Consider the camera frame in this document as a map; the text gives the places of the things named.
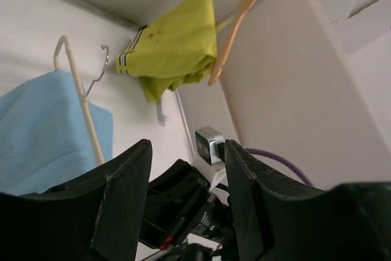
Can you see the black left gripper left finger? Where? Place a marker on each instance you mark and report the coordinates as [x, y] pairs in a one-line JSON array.
[[96, 216]]

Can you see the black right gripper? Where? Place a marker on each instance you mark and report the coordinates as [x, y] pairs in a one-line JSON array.
[[172, 201]]

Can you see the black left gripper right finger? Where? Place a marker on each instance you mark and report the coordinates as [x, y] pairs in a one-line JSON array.
[[279, 218]]

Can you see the light blue trousers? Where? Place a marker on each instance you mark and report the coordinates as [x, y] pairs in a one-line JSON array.
[[44, 138]]

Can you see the white plastic hanger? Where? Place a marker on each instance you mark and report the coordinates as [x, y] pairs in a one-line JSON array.
[[82, 94]]

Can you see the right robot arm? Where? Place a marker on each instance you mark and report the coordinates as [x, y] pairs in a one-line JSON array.
[[213, 221]]

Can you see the wooden hanger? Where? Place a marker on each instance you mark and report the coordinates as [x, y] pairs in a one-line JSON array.
[[243, 8]]

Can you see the yellow-green garment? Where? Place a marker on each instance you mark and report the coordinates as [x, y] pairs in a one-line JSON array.
[[175, 49]]

